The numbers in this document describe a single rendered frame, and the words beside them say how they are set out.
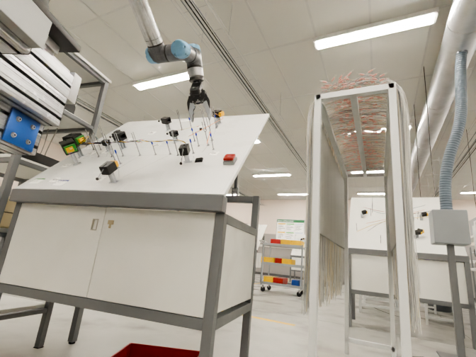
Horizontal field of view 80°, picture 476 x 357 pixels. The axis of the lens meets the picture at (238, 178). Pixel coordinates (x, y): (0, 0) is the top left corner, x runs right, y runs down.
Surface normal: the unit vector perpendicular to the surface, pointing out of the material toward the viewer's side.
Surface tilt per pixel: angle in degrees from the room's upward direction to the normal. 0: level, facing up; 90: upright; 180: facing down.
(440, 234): 90
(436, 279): 90
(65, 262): 90
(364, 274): 90
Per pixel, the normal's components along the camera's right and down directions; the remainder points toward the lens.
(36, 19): 0.99, 0.07
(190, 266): -0.29, -0.28
